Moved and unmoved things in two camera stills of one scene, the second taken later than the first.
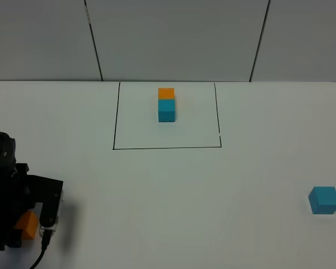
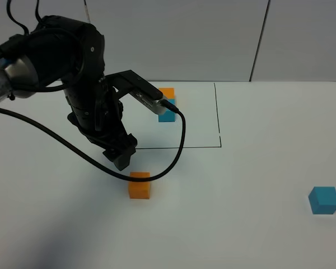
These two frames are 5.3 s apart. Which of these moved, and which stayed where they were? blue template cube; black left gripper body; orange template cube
Moved: black left gripper body
Stayed: blue template cube; orange template cube
